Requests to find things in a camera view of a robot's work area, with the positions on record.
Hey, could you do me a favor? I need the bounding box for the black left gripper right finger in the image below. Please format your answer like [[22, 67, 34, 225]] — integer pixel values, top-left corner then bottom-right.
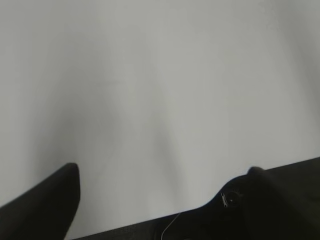
[[89, 158, 320, 240]]

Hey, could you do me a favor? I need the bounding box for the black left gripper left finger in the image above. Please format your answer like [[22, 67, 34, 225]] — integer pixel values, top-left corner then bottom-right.
[[0, 163, 81, 240]]

